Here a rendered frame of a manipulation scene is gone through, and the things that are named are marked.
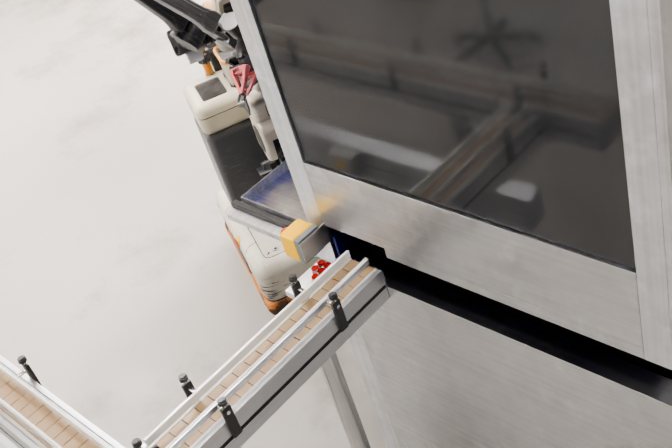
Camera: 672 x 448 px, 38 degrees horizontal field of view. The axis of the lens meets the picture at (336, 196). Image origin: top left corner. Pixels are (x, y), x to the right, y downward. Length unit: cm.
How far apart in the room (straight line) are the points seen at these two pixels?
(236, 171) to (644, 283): 215
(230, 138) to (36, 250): 146
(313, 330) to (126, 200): 262
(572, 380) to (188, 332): 203
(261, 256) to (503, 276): 169
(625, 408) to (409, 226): 59
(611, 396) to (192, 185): 293
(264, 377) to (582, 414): 70
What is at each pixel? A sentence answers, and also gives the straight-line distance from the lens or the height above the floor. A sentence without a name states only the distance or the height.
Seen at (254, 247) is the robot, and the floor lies 28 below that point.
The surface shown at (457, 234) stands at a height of 115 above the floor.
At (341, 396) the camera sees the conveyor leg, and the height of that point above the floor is 66.
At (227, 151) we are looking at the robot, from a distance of 360.
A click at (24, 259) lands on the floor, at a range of 470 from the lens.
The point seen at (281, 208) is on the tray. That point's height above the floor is 88.
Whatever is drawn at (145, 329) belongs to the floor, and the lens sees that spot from 395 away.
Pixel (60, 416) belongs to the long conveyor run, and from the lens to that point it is 235.
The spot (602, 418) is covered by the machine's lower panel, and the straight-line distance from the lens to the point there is 219.
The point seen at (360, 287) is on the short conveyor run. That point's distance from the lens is 230.
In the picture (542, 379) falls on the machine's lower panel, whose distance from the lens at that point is 221.
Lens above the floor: 244
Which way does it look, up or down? 35 degrees down
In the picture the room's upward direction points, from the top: 18 degrees counter-clockwise
